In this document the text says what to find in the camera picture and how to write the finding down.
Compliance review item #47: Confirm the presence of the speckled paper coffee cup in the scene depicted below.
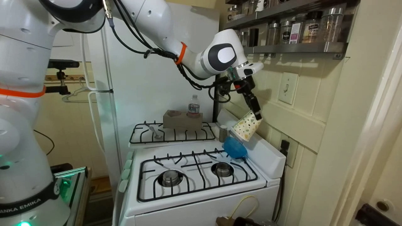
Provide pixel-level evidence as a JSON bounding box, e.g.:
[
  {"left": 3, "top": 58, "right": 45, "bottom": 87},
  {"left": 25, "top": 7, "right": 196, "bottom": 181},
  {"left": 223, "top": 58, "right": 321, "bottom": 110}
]
[{"left": 228, "top": 110, "right": 258, "bottom": 142}]

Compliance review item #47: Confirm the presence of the white refrigerator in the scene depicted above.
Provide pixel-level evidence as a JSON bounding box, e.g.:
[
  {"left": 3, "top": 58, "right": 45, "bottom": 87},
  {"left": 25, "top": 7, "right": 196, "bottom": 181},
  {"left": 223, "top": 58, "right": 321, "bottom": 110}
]
[{"left": 99, "top": 0, "right": 222, "bottom": 168}]

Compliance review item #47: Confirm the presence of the black burner grate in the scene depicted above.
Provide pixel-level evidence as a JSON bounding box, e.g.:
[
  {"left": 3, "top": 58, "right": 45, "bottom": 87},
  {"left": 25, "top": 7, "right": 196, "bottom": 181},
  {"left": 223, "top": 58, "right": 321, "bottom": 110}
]
[
  {"left": 128, "top": 120, "right": 217, "bottom": 146},
  {"left": 136, "top": 148, "right": 260, "bottom": 203}
]

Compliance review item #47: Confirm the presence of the brown spice jar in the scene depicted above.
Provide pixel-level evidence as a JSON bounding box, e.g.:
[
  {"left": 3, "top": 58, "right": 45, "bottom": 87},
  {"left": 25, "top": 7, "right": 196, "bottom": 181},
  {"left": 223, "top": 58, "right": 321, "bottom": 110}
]
[{"left": 301, "top": 10, "right": 324, "bottom": 45}]

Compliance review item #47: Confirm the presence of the narrow orange arm strap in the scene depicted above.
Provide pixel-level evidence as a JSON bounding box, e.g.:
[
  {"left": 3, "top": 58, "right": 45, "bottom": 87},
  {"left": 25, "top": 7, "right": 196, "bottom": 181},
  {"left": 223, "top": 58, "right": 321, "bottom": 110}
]
[{"left": 174, "top": 41, "right": 188, "bottom": 66}]

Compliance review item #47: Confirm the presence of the white door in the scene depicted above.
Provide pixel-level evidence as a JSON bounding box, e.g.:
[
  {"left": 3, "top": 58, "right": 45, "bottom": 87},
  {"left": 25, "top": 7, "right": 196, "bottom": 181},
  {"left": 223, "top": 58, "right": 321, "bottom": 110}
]
[{"left": 330, "top": 24, "right": 402, "bottom": 226}]

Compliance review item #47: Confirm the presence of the brown paper bag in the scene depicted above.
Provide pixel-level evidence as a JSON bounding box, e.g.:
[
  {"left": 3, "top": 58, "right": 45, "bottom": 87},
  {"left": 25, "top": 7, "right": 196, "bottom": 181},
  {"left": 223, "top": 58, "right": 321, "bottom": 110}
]
[{"left": 214, "top": 215, "right": 236, "bottom": 226}]

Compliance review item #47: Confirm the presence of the white light switch plate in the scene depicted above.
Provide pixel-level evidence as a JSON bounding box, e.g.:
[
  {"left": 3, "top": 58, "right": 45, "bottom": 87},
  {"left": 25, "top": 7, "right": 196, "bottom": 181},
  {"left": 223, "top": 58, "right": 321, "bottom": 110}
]
[{"left": 277, "top": 71, "right": 300, "bottom": 105}]

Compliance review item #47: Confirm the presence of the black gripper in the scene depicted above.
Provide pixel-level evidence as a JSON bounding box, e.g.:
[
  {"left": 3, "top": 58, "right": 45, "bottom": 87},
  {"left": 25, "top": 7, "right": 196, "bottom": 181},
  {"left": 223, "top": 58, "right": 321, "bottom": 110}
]
[{"left": 232, "top": 66, "right": 263, "bottom": 122}]

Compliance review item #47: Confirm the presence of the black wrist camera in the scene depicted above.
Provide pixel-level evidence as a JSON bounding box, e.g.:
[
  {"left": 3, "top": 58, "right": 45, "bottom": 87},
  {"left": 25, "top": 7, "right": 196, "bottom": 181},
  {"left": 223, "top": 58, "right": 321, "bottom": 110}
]
[{"left": 216, "top": 74, "right": 233, "bottom": 104}]

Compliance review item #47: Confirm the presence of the black camera on stand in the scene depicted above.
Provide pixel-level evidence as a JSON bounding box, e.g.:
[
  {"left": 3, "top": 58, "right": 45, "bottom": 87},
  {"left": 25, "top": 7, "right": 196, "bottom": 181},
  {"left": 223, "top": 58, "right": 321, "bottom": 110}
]
[{"left": 43, "top": 58, "right": 80, "bottom": 97}]

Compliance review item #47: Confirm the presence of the aluminium robot cart frame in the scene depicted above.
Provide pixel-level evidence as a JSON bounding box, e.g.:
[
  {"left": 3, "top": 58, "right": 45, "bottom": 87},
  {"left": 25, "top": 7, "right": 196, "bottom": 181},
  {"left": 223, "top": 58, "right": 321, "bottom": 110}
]
[{"left": 49, "top": 164, "right": 91, "bottom": 226}]

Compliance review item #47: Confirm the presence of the round metal stove burner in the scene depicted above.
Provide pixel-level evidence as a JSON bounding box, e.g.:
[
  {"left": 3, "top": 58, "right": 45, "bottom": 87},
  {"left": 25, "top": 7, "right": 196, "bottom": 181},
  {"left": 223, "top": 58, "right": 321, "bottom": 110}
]
[
  {"left": 209, "top": 161, "right": 234, "bottom": 178},
  {"left": 155, "top": 168, "right": 184, "bottom": 188}
]

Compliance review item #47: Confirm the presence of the black plug with cord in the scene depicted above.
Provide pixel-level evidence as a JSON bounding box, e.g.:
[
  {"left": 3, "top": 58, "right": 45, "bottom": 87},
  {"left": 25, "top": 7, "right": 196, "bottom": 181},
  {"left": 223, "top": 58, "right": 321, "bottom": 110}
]
[{"left": 271, "top": 138, "right": 291, "bottom": 223}]

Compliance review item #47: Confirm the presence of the glass jar silver lid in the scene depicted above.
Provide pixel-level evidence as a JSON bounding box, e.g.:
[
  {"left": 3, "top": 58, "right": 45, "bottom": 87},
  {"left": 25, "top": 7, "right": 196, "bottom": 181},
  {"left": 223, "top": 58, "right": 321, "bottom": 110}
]
[{"left": 321, "top": 5, "right": 346, "bottom": 54}]

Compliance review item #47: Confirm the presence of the white gas stove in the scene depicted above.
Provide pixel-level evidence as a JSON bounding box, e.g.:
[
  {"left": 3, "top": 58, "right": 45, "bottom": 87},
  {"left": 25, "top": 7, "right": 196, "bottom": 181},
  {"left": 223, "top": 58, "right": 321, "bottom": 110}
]
[{"left": 111, "top": 109, "right": 287, "bottom": 226}]

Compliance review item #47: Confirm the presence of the clear plastic water bottle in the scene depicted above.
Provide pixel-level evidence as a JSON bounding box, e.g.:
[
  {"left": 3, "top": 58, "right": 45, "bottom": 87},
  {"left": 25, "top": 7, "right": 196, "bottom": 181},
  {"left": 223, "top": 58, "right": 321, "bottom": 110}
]
[{"left": 187, "top": 94, "right": 201, "bottom": 114}]

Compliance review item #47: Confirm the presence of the dark spice jar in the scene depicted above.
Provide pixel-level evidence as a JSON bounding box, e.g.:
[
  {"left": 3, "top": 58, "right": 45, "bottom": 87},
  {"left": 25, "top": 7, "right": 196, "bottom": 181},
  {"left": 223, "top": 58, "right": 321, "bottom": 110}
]
[
  {"left": 267, "top": 20, "right": 281, "bottom": 46},
  {"left": 278, "top": 16, "right": 292, "bottom": 45}
]

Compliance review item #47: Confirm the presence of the small grey container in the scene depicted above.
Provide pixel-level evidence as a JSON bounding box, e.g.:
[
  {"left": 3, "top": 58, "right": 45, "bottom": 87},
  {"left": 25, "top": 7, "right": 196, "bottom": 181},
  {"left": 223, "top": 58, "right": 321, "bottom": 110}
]
[{"left": 217, "top": 124, "right": 231, "bottom": 143}]

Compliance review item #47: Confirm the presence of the black floor cable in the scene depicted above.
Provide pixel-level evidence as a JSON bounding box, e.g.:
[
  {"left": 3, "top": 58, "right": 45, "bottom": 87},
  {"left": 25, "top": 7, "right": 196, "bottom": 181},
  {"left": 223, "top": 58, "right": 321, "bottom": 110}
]
[{"left": 32, "top": 128, "right": 56, "bottom": 157}]

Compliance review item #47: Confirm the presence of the white wall outlet plate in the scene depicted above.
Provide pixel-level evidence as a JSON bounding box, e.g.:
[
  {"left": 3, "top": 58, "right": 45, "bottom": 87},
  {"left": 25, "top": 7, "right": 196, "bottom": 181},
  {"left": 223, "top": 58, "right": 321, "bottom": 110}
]
[{"left": 278, "top": 137, "right": 300, "bottom": 169}]

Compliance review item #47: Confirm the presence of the grey wall spice rack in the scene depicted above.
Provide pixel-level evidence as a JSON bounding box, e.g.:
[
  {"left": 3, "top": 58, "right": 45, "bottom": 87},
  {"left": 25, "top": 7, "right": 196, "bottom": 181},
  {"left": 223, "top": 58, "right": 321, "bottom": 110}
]
[{"left": 218, "top": 0, "right": 361, "bottom": 60}]

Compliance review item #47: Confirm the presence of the white labelled spice jar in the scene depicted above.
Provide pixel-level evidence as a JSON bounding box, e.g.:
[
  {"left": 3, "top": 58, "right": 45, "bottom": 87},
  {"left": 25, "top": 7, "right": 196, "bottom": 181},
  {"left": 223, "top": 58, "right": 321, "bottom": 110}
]
[{"left": 287, "top": 15, "right": 304, "bottom": 45}]

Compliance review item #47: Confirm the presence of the black door hardware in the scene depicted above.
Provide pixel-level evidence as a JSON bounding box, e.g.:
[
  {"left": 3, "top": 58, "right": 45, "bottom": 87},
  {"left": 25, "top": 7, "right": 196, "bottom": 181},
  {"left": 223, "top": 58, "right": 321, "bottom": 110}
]
[{"left": 354, "top": 200, "right": 400, "bottom": 226}]

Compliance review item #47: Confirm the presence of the brown cardboard cup holder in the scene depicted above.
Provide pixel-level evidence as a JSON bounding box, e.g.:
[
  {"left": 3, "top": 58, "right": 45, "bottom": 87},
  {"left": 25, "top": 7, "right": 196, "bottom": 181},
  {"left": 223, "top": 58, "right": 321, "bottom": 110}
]
[{"left": 162, "top": 109, "right": 204, "bottom": 132}]

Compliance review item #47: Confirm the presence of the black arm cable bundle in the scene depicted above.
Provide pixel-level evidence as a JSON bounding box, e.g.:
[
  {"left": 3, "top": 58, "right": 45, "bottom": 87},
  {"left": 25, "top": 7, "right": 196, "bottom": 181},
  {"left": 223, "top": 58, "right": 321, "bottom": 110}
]
[{"left": 103, "top": 0, "right": 232, "bottom": 104}]

